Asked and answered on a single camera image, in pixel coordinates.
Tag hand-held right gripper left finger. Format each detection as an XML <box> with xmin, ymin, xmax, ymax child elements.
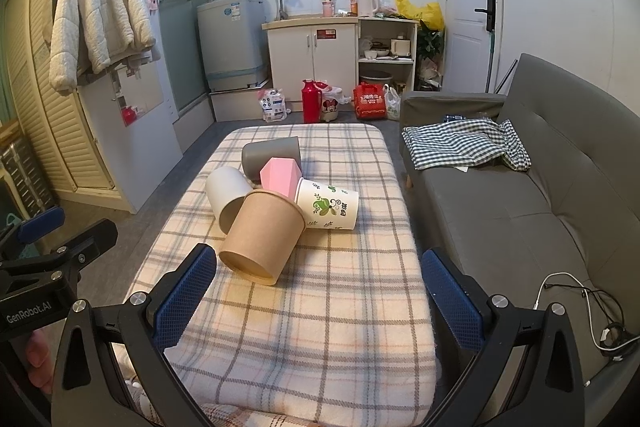
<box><xmin>50</xmin><ymin>243</ymin><xmax>218</xmax><ymax>427</ymax></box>

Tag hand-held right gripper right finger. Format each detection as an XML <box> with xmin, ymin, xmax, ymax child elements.
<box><xmin>421</xmin><ymin>247</ymin><xmax>593</xmax><ymax>427</ymax></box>

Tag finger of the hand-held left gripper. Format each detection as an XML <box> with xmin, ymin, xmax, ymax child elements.
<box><xmin>17</xmin><ymin>206</ymin><xmax>119</xmax><ymax>280</ymax></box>
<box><xmin>0</xmin><ymin>213</ymin><xmax>23</xmax><ymax>260</ymax></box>

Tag brown paper cup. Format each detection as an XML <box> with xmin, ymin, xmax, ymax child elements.
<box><xmin>218</xmin><ymin>189</ymin><xmax>306</xmax><ymax>286</ymax></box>

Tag plain white cup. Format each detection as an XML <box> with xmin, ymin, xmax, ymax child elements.
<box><xmin>205</xmin><ymin>165</ymin><xmax>253</xmax><ymax>233</ymax></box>

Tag pink faceted cup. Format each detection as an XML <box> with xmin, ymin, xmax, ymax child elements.
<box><xmin>259</xmin><ymin>157</ymin><xmax>304</xmax><ymax>202</ymax></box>

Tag white cup with green print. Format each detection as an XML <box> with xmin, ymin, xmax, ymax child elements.
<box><xmin>292</xmin><ymin>178</ymin><xmax>361</xmax><ymax>232</ymax></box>

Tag grey cup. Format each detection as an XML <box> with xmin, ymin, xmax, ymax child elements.
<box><xmin>241</xmin><ymin>136</ymin><xmax>303</xmax><ymax>180</ymax></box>

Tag person's left hand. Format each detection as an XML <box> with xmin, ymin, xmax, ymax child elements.
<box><xmin>22</xmin><ymin>329</ymin><xmax>56</xmax><ymax>389</ymax></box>

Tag dark ribbed suitcase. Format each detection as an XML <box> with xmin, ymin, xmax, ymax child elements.
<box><xmin>0</xmin><ymin>142</ymin><xmax>57</xmax><ymax>220</ymax></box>

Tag grey sofa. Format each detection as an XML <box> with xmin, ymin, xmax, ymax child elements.
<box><xmin>400</xmin><ymin>53</ymin><xmax>640</xmax><ymax>427</ymax></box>

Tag louvered wardrobe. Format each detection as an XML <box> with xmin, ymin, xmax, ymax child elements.
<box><xmin>0</xmin><ymin>0</ymin><xmax>127</xmax><ymax>208</ymax></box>

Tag plaid blanket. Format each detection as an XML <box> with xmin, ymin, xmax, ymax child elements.
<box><xmin>125</xmin><ymin>123</ymin><xmax>442</xmax><ymax>427</ymax></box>

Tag green checked cloth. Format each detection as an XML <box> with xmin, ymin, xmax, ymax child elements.
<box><xmin>402</xmin><ymin>118</ymin><xmax>532</xmax><ymax>172</ymax></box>

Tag white washing machine platform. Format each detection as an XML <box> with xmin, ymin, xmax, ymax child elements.
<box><xmin>209</xmin><ymin>82</ymin><xmax>282</xmax><ymax>124</ymax></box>

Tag white plastic bag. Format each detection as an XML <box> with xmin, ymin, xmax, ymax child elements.
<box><xmin>382</xmin><ymin>84</ymin><xmax>403</xmax><ymax>122</ymax></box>

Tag white printed packet pack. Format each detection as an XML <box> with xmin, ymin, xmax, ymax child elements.
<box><xmin>257</xmin><ymin>88</ymin><xmax>287</xmax><ymax>123</ymax></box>

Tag red shopping bag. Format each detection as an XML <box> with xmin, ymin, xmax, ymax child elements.
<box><xmin>353</xmin><ymin>82</ymin><xmax>387</xmax><ymax>120</ymax></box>

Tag frosted glass sliding door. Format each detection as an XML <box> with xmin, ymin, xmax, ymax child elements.
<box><xmin>155</xmin><ymin>0</ymin><xmax>212</xmax><ymax>116</ymax></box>

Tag white quilted jacket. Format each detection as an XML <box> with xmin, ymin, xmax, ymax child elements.
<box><xmin>48</xmin><ymin>0</ymin><xmax>157</xmax><ymax>95</ymax></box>

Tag red thermos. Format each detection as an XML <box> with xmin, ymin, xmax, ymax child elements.
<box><xmin>301</xmin><ymin>79</ymin><xmax>321</xmax><ymax>124</ymax></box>

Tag cartoon print container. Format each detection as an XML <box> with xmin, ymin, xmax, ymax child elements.
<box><xmin>320</xmin><ymin>84</ymin><xmax>344</xmax><ymax>123</ymax></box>

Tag washing machine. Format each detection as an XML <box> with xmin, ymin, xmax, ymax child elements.
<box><xmin>196</xmin><ymin>0</ymin><xmax>273</xmax><ymax>92</ymax></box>

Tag white open shelf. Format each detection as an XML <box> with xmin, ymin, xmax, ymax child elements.
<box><xmin>357</xmin><ymin>17</ymin><xmax>420</xmax><ymax>96</ymax></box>

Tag green potted plant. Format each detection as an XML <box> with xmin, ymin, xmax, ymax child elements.
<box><xmin>415</xmin><ymin>19</ymin><xmax>446</xmax><ymax>68</ymax></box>

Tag white sink cabinet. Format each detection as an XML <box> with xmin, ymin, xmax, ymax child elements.
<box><xmin>261</xmin><ymin>18</ymin><xmax>361</xmax><ymax>112</ymax></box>

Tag yellow plastic bag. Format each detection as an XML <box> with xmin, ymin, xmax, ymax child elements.
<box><xmin>395</xmin><ymin>0</ymin><xmax>445</xmax><ymax>32</ymax></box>

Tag black door lock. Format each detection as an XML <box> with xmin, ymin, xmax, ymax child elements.
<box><xmin>475</xmin><ymin>0</ymin><xmax>497</xmax><ymax>32</ymax></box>

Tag white cable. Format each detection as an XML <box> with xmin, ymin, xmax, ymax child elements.
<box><xmin>532</xmin><ymin>273</ymin><xmax>626</xmax><ymax>354</ymax></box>

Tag black cable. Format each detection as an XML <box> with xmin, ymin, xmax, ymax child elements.
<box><xmin>545</xmin><ymin>282</ymin><xmax>640</xmax><ymax>360</ymax></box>

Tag green mop handle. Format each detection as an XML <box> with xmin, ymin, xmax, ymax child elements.
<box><xmin>484</xmin><ymin>29</ymin><xmax>497</xmax><ymax>94</ymax></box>

